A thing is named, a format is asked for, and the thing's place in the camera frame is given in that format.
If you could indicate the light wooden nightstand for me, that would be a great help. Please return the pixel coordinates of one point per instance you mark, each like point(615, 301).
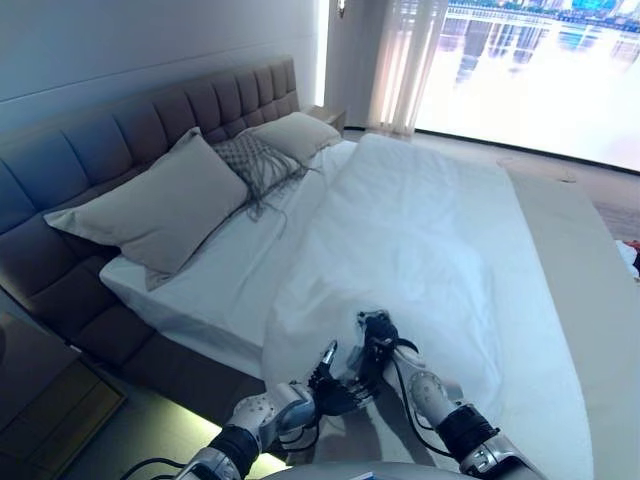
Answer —
point(330, 117)

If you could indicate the white duvet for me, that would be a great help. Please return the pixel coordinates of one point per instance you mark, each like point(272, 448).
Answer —
point(425, 225)

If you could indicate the sheer striped curtain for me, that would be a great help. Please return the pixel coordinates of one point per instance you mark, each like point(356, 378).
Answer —
point(400, 65)

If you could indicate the city skyline window backdrop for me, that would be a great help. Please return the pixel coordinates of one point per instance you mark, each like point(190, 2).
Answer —
point(525, 100)

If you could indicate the small beige pillow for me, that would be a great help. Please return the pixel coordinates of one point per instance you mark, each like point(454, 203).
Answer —
point(295, 132)

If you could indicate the large beige pillow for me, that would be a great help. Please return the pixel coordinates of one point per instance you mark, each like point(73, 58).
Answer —
point(150, 210)

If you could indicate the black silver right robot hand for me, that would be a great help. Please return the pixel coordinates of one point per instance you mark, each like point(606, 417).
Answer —
point(380, 335)

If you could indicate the wall sconce lamp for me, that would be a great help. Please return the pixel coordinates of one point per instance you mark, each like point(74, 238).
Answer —
point(341, 7)

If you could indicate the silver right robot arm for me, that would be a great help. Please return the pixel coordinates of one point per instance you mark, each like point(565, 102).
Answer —
point(430, 395)

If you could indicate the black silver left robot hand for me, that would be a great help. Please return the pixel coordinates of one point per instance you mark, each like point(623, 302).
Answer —
point(330, 395)

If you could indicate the grey woven fringed cushion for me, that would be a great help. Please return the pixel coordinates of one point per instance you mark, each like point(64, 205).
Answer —
point(245, 155)

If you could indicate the brown upholstered bed frame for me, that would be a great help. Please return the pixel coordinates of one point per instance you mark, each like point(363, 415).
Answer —
point(200, 100)

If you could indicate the white fitted bed sheet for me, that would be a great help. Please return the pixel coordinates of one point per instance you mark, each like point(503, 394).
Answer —
point(225, 280)

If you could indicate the white garment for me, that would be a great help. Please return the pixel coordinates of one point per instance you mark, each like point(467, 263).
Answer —
point(624, 249)

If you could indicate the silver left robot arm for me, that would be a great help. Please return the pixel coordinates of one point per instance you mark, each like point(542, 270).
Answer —
point(250, 415)

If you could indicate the dark wooden nightstand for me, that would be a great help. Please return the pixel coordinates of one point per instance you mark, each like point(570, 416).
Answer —
point(50, 390)

